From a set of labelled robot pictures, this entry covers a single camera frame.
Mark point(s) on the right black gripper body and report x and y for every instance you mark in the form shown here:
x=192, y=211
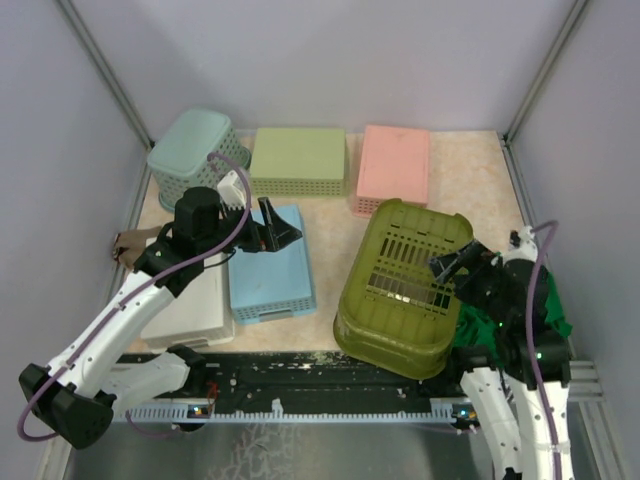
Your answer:
x=481, y=288

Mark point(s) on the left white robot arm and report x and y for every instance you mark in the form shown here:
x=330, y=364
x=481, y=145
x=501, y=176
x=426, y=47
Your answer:
x=78, y=393

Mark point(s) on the olive green large tub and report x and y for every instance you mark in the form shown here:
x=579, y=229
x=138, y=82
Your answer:
x=392, y=313

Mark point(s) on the light blue perforated basket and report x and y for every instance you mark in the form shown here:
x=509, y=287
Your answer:
x=272, y=286

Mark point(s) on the aluminium extrusion rail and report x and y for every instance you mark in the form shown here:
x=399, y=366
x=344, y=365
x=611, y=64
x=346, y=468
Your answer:
x=585, y=383

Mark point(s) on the green cloth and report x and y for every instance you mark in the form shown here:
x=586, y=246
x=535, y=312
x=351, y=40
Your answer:
x=475, y=325

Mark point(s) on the right aluminium frame post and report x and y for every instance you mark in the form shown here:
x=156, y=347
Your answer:
x=569, y=27

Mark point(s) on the white perforated basket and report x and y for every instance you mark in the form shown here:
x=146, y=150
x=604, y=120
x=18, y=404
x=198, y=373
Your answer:
x=200, y=317

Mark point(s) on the left aluminium frame post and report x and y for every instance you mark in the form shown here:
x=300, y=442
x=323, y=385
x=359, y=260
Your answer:
x=105, y=71

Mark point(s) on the light green shallow basket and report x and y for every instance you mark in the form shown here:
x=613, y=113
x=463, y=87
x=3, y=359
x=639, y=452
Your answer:
x=299, y=162

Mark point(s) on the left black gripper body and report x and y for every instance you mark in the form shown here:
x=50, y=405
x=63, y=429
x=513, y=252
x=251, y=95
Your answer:
x=248, y=238

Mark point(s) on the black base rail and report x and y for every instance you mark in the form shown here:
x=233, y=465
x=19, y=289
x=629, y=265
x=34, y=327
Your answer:
x=313, y=382

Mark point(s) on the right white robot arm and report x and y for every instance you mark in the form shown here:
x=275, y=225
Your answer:
x=520, y=388

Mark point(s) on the pink perforated basket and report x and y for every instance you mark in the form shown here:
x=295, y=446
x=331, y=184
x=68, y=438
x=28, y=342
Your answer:
x=394, y=163

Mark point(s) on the teal perforated plastic basket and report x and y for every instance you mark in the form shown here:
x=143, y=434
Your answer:
x=180, y=159

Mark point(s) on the brown cloth pouch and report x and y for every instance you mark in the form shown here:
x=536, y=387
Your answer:
x=129, y=245

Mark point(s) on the white slotted cable duct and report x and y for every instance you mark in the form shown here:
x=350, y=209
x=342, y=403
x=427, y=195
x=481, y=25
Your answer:
x=193, y=413

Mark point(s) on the aluminium frame post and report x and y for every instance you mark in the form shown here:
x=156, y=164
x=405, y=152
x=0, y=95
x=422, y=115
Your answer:
x=569, y=27
x=105, y=71

